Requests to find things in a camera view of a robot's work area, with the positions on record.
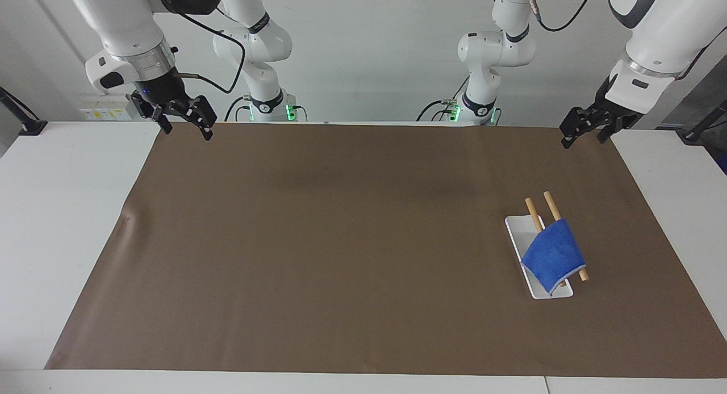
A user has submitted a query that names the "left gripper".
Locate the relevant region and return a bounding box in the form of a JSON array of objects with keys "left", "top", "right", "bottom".
[{"left": 559, "top": 75, "right": 646, "bottom": 149}]

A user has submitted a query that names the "white wall socket strip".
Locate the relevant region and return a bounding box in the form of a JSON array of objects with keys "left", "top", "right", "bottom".
[{"left": 79, "top": 95, "right": 135, "bottom": 121}]

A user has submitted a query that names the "blue towel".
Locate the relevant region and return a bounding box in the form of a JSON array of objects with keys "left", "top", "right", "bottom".
[{"left": 520, "top": 219, "right": 587, "bottom": 296}]

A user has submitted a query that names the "black stand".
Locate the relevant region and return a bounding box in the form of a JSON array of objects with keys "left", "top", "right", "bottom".
[
  {"left": 677, "top": 99, "right": 727, "bottom": 143},
  {"left": 0, "top": 86, "right": 48, "bottom": 137}
]

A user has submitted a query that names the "white rectangular tray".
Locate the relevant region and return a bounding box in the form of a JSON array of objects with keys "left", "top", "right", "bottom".
[{"left": 504, "top": 215, "right": 574, "bottom": 300}]

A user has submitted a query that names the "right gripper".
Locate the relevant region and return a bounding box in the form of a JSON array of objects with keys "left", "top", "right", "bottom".
[{"left": 131, "top": 70, "right": 218, "bottom": 141}]

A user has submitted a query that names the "wooden rod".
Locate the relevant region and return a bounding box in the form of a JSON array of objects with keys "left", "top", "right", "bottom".
[
  {"left": 524, "top": 198, "right": 568, "bottom": 287},
  {"left": 542, "top": 191, "right": 591, "bottom": 283}
]

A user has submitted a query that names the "black cable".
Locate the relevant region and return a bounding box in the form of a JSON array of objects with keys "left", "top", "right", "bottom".
[
  {"left": 224, "top": 95, "right": 254, "bottom": 123},
  {"left": 525, "top": 0, "right": 600, "bottom": 33},
  {"left": 416, "top": 76, "right": 470, "bottom": 123},
  {"left": 172, "top": 11, "right": 247, "bottom": 94}
]

